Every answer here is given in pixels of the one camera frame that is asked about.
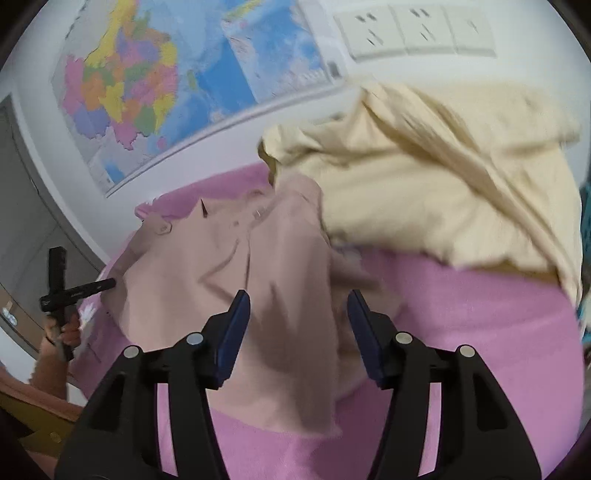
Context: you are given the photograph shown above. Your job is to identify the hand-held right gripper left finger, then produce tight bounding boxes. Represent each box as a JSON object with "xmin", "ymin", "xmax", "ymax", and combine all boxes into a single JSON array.
[{"xmin": 54, "ymin": 289, "xmax": 252, "ymax": 480}]

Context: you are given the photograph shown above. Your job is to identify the white wall socket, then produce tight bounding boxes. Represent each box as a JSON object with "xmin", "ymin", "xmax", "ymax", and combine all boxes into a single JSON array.
[
  {"xmin": 445, "ymin": 4, "xmax": 498, "ymax": 58},
  {"xmin": 392, "ymin": 4, "xmax": 459, "ymax": 52},
  {"xmin": 333, "ymin": 7, "xmax": 408, "ymax": 62}
]

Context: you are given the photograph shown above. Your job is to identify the pink bed sheet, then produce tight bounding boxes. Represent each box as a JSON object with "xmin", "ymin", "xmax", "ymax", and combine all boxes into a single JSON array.
[{"xmin": 74, "ymin": 162, "xmax": 583, "ymax": 480}]

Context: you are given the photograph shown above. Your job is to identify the dusty pink coat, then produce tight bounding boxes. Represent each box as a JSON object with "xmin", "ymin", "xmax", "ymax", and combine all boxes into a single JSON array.
[{"xmin": 71, "ymin": 175, "xmax": 393, "ymax": 437}]

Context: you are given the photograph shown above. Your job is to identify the person's left hand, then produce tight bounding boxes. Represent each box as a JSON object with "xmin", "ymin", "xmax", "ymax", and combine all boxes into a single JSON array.
[{"xmin": 43, "ymin": 308, "xmax": 83, "ymax": 354}]

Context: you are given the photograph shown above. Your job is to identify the grey door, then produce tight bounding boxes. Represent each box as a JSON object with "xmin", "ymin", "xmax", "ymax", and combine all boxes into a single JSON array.
[{"xmin": 0, "ymin": 99, "xmax": 105, "ymax": 365}]

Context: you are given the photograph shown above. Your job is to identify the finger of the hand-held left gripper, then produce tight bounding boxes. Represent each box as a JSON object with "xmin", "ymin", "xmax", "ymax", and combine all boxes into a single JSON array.
[{"xmin": 65, "ymin": 277, "xmax": 117, "ymax": 300}]

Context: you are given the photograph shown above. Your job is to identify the cream garment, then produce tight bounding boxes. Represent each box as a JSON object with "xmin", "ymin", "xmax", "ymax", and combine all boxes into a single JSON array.
[{"xmin": 257, "ymin": 82, "xmax": 585, "ymax": 308}]

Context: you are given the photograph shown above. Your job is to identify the colourful wall map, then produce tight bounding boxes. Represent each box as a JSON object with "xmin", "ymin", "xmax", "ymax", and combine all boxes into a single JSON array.
[{"xmin": 48, "ymin": 0, "xmax": 348, "ymax": 197}]

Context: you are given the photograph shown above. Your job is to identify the person's olive garment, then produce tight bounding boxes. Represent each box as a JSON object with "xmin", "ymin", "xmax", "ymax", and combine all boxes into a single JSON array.
[{"xmin": 0, "ymin": 394, "xmax": 75, "ymax": 460}]

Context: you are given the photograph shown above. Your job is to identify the person's left forearm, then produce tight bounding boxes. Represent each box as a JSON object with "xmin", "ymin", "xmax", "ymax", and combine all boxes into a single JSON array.
[{"xmin": 28, "ymin": 339, "xmax": 71, "ymax": 402}]

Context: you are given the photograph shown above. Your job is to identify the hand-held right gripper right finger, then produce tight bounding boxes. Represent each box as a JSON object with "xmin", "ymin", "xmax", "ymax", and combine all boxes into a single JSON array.
[{"xmin": 346, "ymin": 289, "xmax": 543, "ymax": 480}]

